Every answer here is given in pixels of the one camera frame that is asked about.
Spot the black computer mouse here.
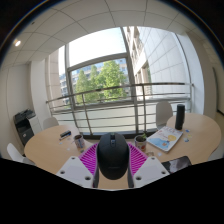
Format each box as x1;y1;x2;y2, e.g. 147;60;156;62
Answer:
96;132;130;181

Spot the black and white printer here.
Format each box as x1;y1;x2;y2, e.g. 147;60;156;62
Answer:
13;108;43;147

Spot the white chair with wooden legs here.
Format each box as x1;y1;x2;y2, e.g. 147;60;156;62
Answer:
6;142;36;167

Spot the black cylindrical speaker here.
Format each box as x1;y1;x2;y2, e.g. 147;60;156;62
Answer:
174;103;186;131

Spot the grey metal railing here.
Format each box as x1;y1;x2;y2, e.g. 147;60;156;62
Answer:
45;82;195;136

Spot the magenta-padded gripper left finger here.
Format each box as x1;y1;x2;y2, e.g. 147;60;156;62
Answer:
55;143;101;189

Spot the printed mug with plant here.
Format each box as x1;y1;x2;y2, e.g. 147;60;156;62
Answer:
134;133;148;153

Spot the light illustrated booklet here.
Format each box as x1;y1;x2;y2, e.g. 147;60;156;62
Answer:
146;125;184;153

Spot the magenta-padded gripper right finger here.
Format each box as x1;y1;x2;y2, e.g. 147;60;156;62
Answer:
126;143;171;189

